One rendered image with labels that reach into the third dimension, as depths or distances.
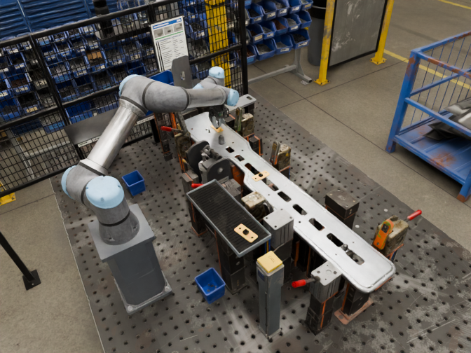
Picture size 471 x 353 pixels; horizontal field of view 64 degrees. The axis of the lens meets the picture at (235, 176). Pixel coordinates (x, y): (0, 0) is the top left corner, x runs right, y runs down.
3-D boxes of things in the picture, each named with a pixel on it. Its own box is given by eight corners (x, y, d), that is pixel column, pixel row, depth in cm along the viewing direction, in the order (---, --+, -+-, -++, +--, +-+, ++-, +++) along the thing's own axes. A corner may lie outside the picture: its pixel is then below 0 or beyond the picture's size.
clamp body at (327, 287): (336, 324, 152) (348, 274, 128) (315, 340, 148) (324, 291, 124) (319, 307, 158) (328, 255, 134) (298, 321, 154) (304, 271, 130)
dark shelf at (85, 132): (216, 94, 237) (215, 90, 235) (76, 149, 202) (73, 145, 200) (198, 82, 251) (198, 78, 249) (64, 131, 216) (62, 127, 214)
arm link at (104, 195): (111, 229, 131) (99, 202, 122) (87, 214, 138) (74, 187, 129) (136, 208, 139) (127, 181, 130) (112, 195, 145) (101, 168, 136)
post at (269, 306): (282, 329, 152) (286, 265, 123) (268, 340, 149) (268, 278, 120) (270, 315, 157) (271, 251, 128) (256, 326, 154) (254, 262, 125)
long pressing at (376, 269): (404, 266, 138) (406, 263, 137) (362, 299, 129) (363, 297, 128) (208, 111, 226) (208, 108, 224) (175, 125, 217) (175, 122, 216)
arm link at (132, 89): (76, 203, 130) (155, 74, 139) (50, 188, 137) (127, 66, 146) (99, 212, 140) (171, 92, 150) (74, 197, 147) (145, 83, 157)
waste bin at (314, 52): (351, 61, 481) (360, 1, 433) (320, 72, 464) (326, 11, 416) (325, 48, 515) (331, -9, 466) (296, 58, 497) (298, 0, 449)
